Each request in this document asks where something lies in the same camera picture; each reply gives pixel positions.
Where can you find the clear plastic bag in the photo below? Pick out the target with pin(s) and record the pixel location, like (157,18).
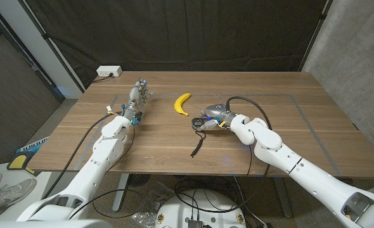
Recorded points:
(150,204)

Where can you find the yellow and black pad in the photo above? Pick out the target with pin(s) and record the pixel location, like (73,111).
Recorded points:
(18,161)

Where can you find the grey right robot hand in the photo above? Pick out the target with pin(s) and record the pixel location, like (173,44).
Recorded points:
(217,111)

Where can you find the blue and white striped object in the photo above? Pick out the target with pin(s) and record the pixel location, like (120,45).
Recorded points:
(33,145)

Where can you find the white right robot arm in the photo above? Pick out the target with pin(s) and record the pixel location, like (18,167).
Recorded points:
(301,171)

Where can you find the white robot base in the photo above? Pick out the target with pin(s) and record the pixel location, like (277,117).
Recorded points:
(203,206)

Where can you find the grey sneaker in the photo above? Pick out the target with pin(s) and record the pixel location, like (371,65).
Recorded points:
(14,191)

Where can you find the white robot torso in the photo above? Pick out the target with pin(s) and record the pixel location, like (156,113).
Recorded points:
(47,224)

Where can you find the black backdrop curtain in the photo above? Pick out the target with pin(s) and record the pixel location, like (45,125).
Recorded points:
(180,35)

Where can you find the grey tape outline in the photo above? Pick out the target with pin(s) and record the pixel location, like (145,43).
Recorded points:
(269,95)

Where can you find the grey table leg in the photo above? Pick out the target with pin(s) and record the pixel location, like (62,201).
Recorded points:
(282,198)

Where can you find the black backdrop stand pole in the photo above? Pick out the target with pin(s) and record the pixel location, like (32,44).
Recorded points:
(315,33)
(52,44)

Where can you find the yellow toy banana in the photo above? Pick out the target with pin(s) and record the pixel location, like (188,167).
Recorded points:
(180,103)

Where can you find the white table leg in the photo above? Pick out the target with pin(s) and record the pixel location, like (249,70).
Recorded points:
(121,191)

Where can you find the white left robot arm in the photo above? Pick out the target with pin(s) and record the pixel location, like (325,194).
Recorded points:
(101,155)

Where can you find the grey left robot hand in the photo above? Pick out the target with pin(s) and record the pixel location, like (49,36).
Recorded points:
(135,98)

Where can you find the white power strip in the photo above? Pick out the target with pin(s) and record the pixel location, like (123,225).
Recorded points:
(108,70)

